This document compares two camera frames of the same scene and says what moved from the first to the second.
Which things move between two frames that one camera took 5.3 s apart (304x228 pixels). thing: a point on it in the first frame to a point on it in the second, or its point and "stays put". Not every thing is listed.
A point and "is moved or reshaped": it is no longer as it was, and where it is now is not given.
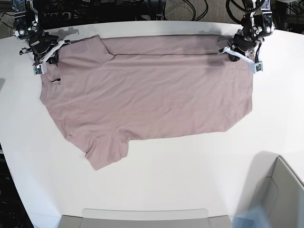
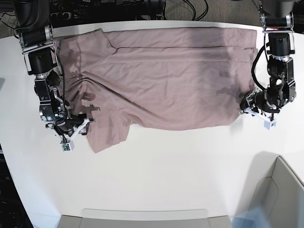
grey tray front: [146, 218] stays put
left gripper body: [39, 45] to [70, 125]
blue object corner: [254, 217] stays put
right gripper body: [245, 45] to [263, 99]
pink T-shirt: [105, 90] is moved or reshaped
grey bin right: [271, 183] stays put
